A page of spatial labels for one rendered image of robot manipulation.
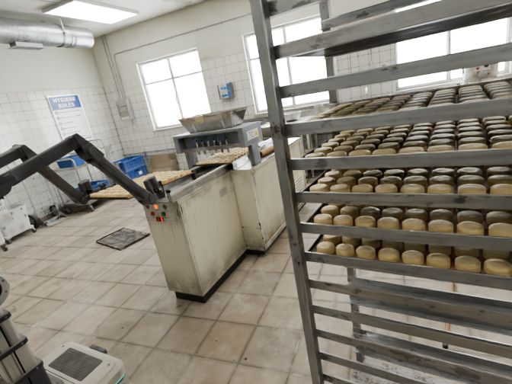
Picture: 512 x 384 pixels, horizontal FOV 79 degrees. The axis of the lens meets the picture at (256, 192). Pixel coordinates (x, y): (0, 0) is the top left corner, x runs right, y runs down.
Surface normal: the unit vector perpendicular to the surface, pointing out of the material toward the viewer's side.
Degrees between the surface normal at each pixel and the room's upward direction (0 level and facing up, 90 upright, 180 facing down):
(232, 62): 90
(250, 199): 90
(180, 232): 90
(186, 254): 90
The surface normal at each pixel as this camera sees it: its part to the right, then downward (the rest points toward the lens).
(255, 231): -0.44, 0.35
